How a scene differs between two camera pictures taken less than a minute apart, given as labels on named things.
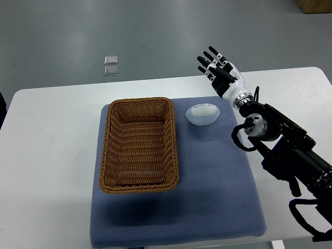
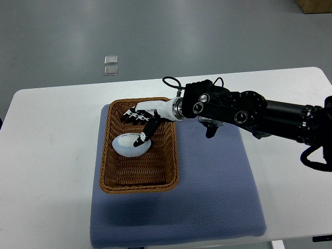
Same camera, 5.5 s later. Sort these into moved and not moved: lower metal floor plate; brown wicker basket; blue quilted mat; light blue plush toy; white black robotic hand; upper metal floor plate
Moved: light blue plush toy; white black robotic hand
Not moved: blue quilted mat; brown wicker basket; lower metal floor plate; upper metal floor plate
